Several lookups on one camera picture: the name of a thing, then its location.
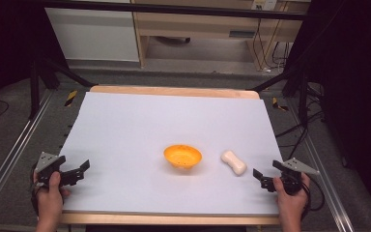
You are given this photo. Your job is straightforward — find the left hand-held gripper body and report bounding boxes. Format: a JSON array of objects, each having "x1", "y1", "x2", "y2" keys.
[{"x1": 33, "y1": 151, "x2": 72, "y2": 189}]

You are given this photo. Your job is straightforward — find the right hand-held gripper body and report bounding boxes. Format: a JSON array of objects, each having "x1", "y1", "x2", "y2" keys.
[{"x1": 271, "y1": 157, "x2": 321, "y2": 196}]

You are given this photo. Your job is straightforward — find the white soap bar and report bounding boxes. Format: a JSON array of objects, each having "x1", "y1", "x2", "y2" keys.
[{"x1": 219, "y1": 149, "x2": 248, "y2": 177}]

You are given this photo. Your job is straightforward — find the orange perforated soap dish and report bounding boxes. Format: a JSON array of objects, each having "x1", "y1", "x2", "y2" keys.
[{"x1": 162, "y1": 144, "x2": 204, "y2": 171}]

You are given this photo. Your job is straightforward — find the person's right hand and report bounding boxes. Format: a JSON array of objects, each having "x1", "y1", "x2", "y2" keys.
[{"x1": 271, "y1": 172, "x2": 312, "y2": 224}]

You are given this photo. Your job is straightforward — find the person's left hand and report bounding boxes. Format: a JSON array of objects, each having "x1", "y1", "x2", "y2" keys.
[{"x1": 33, "y1": 170, "x2": 72, "y2": 223}]

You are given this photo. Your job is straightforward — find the white foam sheet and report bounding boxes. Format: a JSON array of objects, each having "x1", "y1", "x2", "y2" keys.
[{"x1": 58, "y1": 91, "x2": 284, "y2": 217}]

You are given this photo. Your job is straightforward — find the yellow black tape strip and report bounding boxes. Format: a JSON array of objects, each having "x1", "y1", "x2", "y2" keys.
[
  {"x1": 271, "y1": 97, "x2": 289, "y2": 112},
  {"x1": 64, "y1": 89, "x2": 78, "y2": 107}
]

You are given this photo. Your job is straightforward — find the black metal stand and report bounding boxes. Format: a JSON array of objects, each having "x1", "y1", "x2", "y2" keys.
[
  {"x1": 245, "y1": 62, "x2": 312, "y2": 128},
  {"x1": 28, "y1": 52, "x2": 96, "y2": 121}
]

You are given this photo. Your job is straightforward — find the wooden table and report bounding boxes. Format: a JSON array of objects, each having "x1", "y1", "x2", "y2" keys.
[{"x1": 60, "y1": 84, "x2": 282, "y2": 226}]

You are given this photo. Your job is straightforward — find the white cabinet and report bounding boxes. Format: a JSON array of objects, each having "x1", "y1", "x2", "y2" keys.
[{"x1": 43, "y1": 7, "x2": 141, "y2": 63}]

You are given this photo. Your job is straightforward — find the wooden desk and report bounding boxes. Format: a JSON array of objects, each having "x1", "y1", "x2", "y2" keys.
[{"x1": 130, "y1": 0, "x2": 311, "y2": 72}]

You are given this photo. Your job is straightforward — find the white power strip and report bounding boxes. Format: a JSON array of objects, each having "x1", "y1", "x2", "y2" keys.
[{"x1": 251, "y1": 0, "x2": 278, "y2": 12}]

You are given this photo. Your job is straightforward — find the metal floor rail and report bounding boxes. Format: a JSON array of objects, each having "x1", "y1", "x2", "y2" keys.
[
  {"x1": 0, "y1": 89, "x2": 55, "y2": 224},
  {"x1": 287, "y1": 98, "x2": 356, "y2": 232}
]

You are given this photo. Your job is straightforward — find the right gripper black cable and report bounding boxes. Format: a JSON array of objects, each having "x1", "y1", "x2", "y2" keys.
[{"x1": 300, "y1": 175, "x2": 326, "y2": 221}]

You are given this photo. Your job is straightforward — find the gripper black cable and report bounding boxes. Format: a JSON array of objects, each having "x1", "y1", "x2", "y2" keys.
[
  {"x1": 300, "y1": 175, "x2": 326, "y2": 221},
  {"x1": 29, "y1": 163, "x2": 42, "y2": 218}
]

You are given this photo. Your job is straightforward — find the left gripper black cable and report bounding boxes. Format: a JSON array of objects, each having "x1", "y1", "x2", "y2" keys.
[{"x1": 29, "y1": 163, "x2": 42, "y2": 218}]

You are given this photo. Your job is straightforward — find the black floor cables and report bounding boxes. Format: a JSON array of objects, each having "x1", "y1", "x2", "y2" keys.
[{"x1": 273, "y1": 81, "x2": 328, "y2": 160}]

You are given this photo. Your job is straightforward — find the black cables under desk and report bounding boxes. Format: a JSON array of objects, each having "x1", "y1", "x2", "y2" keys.
[{"x1": 251, "y1": 18, "x2": 292, "y2": 72}]

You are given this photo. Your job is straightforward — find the black horizontal frame bar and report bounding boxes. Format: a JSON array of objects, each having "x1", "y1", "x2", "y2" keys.
[{"x1": 40, "y1": 0, "x2": 307, "y2": 21}]

